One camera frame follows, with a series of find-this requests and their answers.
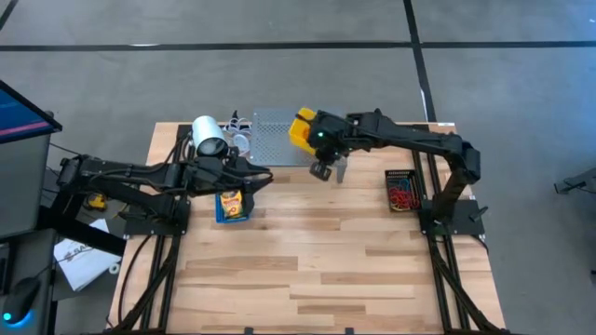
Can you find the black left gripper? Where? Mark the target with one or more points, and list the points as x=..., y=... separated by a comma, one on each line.
x=233, y=174

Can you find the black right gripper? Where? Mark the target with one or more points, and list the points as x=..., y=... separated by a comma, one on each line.
x=328, y=132

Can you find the yellow plastic basket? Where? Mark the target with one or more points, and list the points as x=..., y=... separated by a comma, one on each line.
x=298, y=132

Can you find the yellow green crayon box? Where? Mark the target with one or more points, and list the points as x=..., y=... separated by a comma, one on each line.
x=231, y=205

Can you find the blue plastic basket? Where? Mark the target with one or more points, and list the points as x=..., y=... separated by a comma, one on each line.
x=218, y=209

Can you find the black plastic basket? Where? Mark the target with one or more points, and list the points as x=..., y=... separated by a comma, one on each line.
x=390, y=179

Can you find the blue rubber band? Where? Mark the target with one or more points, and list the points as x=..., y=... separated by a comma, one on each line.
x=406, y=184

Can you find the yellow rubber band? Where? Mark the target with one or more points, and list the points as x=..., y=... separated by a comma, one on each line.
x=394, y=206

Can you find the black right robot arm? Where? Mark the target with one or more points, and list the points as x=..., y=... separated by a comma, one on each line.
x=419, y=139

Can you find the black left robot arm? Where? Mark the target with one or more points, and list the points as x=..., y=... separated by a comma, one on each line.
x=139, y=179

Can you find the dark grey side desk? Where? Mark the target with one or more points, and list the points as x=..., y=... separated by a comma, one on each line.
x=28, y=260

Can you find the grey perforated metal shelf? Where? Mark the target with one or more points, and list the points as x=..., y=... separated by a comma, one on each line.
x=274, y=139

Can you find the white round puck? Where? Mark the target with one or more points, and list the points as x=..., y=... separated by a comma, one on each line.
x=241, y=140

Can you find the yellow plug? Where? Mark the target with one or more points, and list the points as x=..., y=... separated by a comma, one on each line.
x=98, y=202

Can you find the black stand base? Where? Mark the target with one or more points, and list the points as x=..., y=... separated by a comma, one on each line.
x=93, y=237

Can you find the white paper booklet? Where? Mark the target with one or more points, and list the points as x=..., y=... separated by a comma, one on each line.
x=84, y=260

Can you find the grey monitor with blue screen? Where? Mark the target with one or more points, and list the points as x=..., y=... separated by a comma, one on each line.
x=18, y=116

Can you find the black computer mouse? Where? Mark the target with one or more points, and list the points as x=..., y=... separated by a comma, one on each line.
x=21, y=298

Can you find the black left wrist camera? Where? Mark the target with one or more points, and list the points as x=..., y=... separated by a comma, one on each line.
x=248, y=203

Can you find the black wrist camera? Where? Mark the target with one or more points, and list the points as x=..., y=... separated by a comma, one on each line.
x=248, y=203
x=321, y=171

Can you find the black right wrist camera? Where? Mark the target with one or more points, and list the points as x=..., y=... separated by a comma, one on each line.
x=321, y=171

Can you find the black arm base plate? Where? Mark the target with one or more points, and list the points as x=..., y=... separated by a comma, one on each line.
x=139, y=227
x=465, y=227

